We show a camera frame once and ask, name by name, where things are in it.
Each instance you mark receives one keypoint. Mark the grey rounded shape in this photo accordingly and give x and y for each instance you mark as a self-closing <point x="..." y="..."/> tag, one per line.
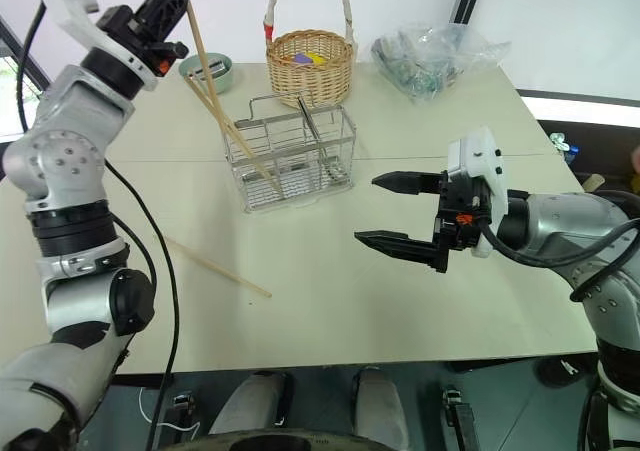
<point x="250" y="403"/>
<point x="377" y="406"/>

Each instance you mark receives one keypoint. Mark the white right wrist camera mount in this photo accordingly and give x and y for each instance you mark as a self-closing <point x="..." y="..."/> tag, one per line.
<point x="475" y="163"/>

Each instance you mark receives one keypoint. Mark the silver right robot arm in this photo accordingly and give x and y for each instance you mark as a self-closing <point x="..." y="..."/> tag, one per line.
<point x="565" y="221"/>

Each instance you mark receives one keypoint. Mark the metal floor bracket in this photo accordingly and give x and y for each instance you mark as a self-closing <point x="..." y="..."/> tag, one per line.
<point x="183" y="411"/>
<point x="460" y="413"/>

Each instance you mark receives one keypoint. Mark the yellow block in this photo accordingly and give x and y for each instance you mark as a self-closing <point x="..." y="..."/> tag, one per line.
<point x="318" y="59"/>

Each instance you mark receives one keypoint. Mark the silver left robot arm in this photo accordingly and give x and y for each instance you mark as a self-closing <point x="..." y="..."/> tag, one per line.
<point x="65" y="156"/>

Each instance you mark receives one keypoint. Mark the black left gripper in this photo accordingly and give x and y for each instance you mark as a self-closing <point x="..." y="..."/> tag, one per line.
<point x="132" y="28"/>

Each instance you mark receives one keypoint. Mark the tan cork stopper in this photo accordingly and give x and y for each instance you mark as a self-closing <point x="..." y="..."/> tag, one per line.
<point x="595" y="181"/>

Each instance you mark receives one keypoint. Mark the metal spoon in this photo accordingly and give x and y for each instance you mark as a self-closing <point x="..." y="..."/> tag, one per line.
<point x="309" y="118"/>

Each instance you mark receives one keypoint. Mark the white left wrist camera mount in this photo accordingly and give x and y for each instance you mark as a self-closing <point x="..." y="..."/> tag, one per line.
<point x="75" y="21"/>

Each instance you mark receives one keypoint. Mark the silver metal object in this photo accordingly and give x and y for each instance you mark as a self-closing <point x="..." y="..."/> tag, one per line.
<point x="216" y="67"/>

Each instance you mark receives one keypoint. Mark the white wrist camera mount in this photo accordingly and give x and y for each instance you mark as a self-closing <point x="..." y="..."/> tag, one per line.
<point x="475" y="163"/>
<point x="75" y="21"/>

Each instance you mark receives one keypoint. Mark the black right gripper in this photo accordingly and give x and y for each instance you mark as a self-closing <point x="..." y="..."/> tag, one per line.
<point x="457" y="211"/>

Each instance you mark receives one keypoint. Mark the pale green bowl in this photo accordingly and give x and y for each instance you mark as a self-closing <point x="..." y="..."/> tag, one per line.
<point x="225" y="80"/>

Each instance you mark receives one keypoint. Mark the purple block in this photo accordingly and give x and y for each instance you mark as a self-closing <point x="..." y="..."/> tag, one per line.
<point x="301" y="59"/>

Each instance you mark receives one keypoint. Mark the wooden chopstick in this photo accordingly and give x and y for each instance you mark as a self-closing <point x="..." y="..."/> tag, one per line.
<point x="205" y="100"/>
<point x="220" y="269"/>
<point x="194" y="23"/>

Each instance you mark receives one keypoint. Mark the clear plastic bag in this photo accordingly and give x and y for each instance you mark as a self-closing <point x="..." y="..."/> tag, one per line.
<point x="425" y="66"/>

